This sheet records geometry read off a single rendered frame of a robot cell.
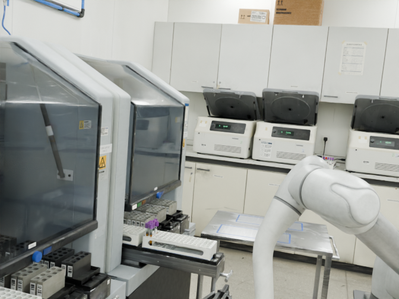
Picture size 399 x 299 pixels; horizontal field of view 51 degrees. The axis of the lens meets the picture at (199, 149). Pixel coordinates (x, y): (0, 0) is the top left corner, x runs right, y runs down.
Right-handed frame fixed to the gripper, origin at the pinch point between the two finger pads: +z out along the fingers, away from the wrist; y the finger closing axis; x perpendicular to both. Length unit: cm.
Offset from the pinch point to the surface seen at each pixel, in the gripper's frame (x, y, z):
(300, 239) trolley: -8, -23, 54
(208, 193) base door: 20, 76, 243
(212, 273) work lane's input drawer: -2.7, 6.9, 7.4
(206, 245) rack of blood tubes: -12.0, 11.5, 11.1
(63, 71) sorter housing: -76, 60, -19
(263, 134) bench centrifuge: -42, 28, 245
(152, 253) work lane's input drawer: -6.0, 33.2, 7.8
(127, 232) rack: -12.0, 45.3, 9.2
